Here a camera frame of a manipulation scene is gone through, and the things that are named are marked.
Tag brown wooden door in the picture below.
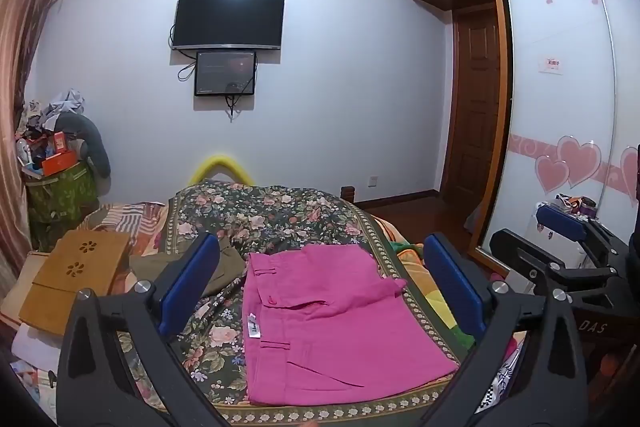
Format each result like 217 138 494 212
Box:
440 4 503 208

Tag checkered patterned cloth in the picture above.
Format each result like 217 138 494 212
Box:
480 332 526 423

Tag pile of grey clothes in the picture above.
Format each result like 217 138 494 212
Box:
27 89 86 132

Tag olive green pants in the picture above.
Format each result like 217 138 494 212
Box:
129 234 248 298

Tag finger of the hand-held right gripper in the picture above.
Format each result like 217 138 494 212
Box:
488 228 623 295
536 203 640 278

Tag dark floral blanket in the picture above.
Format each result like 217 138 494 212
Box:
112 179 481 427

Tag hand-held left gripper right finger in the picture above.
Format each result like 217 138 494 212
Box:
420 233 588 427

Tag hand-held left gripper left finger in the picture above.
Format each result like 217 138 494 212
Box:
56 232 236 427

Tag green patterned bag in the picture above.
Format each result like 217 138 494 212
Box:
25 162 100 238

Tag wall-mounted black television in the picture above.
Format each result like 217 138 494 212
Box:
171 0 286 51

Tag white paper stack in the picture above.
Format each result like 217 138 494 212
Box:
10 322 66 373

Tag grey plush pillow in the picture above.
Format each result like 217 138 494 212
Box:
55 112 112 178

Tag black cable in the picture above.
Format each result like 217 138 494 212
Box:
177 49 198 82

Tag orange yellow green blanket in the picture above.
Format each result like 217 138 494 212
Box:
372 214 476 353

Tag small black monitor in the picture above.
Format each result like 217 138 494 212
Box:
194 50 258 98

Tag orange box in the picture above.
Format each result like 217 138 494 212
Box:
41 152 81 178

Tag pink pants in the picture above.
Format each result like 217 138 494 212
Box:
242 243 461 408

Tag striped bed sheet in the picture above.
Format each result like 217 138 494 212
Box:
82 202 168 258

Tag striped brown curtain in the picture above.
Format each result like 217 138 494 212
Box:
0 0 76 268

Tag wooden lap table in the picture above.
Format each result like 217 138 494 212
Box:
19 229 132 337

